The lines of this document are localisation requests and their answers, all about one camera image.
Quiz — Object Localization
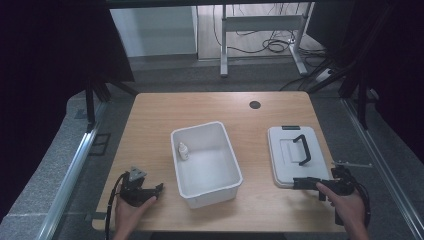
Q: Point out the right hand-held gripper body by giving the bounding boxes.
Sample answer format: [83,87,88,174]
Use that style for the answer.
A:
[317,161,373,202]

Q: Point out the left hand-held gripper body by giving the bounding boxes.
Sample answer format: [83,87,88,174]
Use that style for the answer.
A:
[119,166,158,208]

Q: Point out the grey lid with black handle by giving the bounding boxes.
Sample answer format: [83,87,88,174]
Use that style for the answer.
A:
[267,125,331,189]

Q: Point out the white plastic storage bin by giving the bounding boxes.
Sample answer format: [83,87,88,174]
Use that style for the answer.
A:
[170,120,244,210]

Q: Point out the person's left hand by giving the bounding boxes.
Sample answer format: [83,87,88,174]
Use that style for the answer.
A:
[114,195,158,238]

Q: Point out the person's right hand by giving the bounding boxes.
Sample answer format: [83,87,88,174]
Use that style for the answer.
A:
[315,181,368,234]

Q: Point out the small white bottle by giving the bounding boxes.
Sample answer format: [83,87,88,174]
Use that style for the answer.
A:
[178,142,190,162]

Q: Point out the black metal stand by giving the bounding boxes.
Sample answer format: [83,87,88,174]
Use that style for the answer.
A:
[306,59,379,131]
[83,74,139,133]

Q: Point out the white power strip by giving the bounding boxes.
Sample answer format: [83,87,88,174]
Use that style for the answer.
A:
[314,67,335,84]

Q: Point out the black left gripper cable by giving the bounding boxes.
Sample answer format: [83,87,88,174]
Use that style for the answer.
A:
[104,171,130,240]

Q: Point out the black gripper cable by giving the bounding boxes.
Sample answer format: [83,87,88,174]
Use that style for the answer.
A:
[104,171,130,240]
[351,181,372,229]

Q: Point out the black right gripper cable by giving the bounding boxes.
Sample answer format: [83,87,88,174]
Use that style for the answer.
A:
[351,181,372,229]

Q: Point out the aluminium rail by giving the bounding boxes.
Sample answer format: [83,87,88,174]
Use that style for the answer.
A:
[341,98,424,239]
[34,99,109,240]

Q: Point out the black floor cables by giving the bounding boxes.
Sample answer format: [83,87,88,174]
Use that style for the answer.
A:
[213,3,329,93]

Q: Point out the white metal desk frame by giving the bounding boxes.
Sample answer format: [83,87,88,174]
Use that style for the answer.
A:
[219,2,314,78]

